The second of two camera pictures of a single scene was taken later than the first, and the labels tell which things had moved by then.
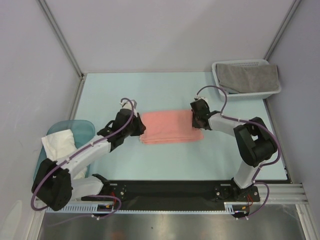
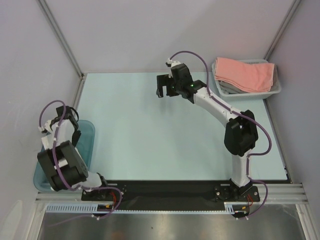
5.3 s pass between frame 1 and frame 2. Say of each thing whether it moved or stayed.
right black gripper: moved
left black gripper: moved
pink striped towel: moved
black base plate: stayed
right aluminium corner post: stayed
